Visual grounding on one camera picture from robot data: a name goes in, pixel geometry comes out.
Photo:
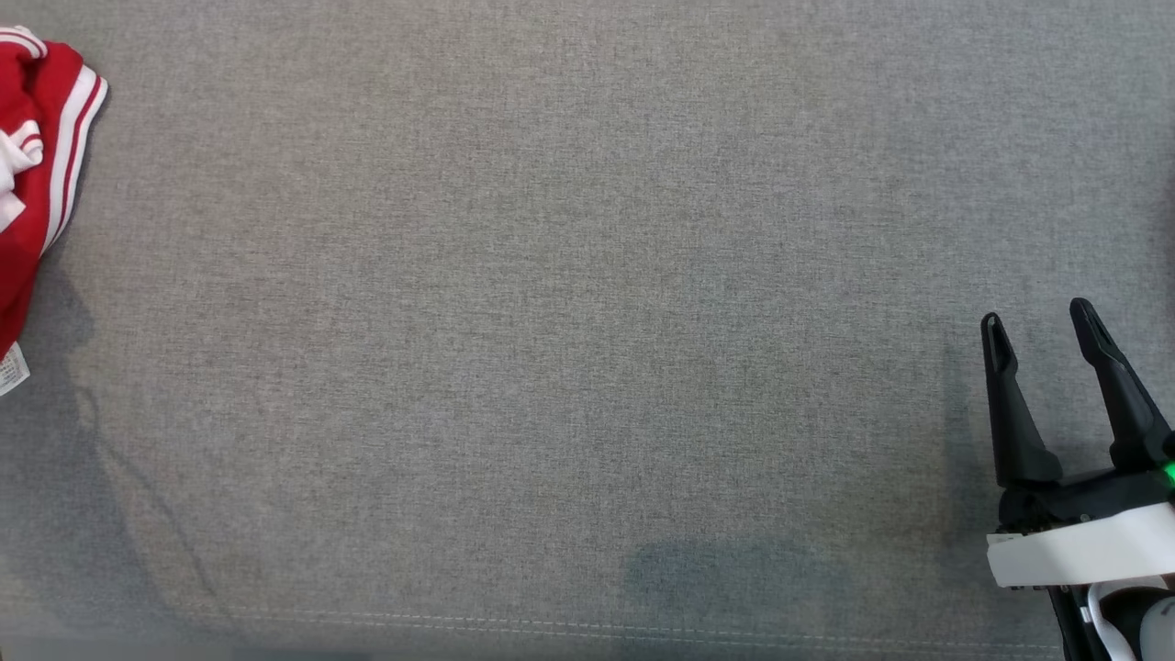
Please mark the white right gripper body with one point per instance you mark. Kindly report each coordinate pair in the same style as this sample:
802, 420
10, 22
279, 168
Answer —
1083, 546

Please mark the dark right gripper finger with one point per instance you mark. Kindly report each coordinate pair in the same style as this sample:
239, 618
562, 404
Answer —
1014, 413
1124, 395

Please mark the red white-striped garment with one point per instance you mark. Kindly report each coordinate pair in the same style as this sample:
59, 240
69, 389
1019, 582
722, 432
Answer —
18, 275

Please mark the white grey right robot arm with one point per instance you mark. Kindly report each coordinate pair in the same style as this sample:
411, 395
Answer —
1152, 629

